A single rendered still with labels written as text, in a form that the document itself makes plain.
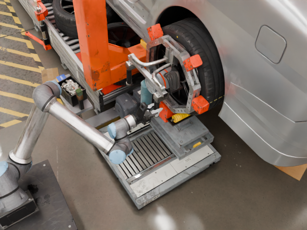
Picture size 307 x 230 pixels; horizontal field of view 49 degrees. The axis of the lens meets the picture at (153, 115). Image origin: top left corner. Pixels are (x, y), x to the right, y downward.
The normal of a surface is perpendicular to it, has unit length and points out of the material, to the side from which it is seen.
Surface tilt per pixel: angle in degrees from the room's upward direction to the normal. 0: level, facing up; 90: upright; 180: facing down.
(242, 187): 0
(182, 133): 0
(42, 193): 0
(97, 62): 90
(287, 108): 90
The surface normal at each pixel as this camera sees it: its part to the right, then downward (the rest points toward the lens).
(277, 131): -0.77, 0.47
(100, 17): 0.56, 0.66
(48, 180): 0.04, -0.63
